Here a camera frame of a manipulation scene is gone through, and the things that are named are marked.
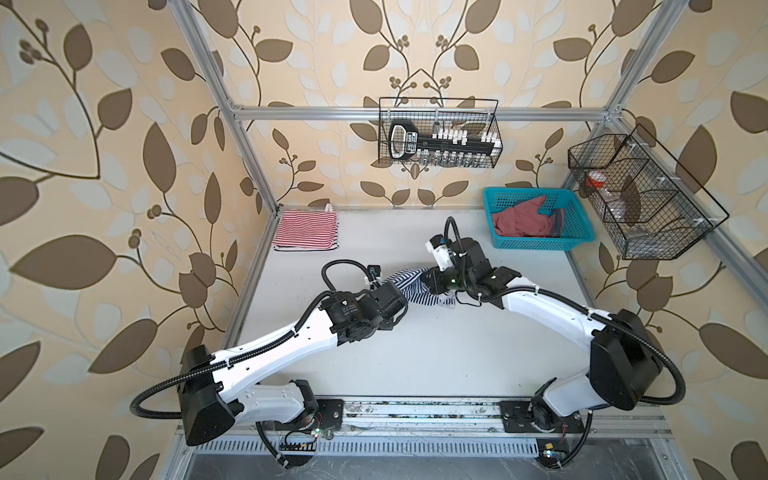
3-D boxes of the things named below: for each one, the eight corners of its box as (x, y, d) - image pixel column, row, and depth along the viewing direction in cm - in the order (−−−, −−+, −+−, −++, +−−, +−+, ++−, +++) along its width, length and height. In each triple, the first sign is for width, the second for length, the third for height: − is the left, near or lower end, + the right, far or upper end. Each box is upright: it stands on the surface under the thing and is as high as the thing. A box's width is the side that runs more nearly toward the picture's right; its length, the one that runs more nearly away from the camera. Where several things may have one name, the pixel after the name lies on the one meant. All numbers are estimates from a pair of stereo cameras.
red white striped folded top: (273, 251, 109) (270, 245, 106) (287, 211, 123) (284, 204, 119) (336, 251, 109) (335, 245, 106) (343, 211, 122) (341, 204, 119)
